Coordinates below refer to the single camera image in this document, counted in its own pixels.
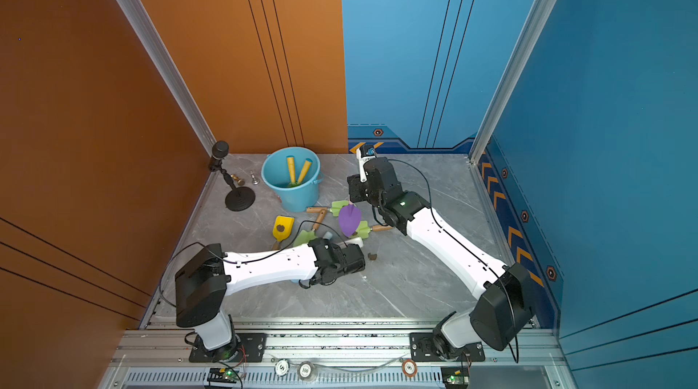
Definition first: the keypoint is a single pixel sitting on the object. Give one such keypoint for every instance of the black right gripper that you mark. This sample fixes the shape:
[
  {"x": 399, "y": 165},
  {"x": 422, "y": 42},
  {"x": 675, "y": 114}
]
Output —
[{"x": 355, "y": 185}]

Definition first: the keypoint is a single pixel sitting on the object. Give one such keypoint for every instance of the purple trowel pink handle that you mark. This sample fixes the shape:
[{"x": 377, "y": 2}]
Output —
[{"x": 350, "y": 217}]

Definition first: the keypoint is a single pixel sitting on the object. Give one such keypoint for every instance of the green trowel wooden handle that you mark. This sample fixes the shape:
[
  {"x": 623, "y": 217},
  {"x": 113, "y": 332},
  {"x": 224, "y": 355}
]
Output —
[
  {"x": 364, "y": 229},
  {"x": 306, "y": 236}
]

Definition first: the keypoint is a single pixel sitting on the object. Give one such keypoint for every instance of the green trowel yellow blue handle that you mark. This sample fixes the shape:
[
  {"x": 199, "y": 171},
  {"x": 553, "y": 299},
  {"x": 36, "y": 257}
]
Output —
[{"x": 304, "y": 171}]

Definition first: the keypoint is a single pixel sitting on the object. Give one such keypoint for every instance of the lime trowel yellow handle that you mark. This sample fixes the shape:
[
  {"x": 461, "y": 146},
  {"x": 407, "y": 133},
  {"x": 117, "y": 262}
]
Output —
[{"x": 291, "y": 168}]

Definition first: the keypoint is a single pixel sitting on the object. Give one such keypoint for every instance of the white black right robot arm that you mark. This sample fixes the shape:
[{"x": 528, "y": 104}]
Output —
[{"x": 505, "y": 294}]

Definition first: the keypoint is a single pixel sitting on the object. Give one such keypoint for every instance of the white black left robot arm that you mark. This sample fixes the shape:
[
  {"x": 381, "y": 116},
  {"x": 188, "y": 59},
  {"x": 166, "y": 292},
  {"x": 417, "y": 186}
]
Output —
[{"x": 203, "y": 283}]

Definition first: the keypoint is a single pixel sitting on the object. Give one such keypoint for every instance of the light blue plastic bucket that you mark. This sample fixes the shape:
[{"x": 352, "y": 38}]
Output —
[{"x": 274, "y": 173}]

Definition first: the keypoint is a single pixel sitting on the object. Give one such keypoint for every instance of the small silver chess piece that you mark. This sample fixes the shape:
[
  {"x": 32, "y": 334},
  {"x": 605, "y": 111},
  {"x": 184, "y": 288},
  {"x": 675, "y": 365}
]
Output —
[{"x": 253, "y": 177}]

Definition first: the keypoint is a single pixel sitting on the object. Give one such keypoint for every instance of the small brown chess piece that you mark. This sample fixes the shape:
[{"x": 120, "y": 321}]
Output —
[{"x": 238, "y": 180}]

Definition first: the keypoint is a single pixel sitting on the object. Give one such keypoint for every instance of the black microphone on stand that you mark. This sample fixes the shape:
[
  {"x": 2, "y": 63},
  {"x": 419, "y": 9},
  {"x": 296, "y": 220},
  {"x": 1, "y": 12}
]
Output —
[{"x": 238, "y": 198}]

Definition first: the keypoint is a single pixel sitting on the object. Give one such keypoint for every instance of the green trowel brown handle upper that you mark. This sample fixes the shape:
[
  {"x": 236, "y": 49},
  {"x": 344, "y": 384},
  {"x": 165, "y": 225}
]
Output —
[{"x": 334, "y": 209}]

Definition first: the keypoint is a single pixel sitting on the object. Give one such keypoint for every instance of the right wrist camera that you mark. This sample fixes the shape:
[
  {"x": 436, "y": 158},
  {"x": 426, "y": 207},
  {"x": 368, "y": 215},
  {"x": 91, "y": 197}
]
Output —
[{"x": 364, "y": 153}]

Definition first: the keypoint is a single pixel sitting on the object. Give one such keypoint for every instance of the yellow trowel wooden handle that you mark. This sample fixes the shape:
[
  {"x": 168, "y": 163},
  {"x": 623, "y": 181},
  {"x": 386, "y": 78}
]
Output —
[{"x": 283, "y": 227}]

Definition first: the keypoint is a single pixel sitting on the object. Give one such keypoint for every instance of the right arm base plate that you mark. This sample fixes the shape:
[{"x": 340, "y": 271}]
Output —
[{"x": 427, "y": 347}]

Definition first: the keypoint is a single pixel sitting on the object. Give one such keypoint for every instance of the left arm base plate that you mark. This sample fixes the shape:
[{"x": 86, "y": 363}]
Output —
[{"x": 244, "y": 348}]

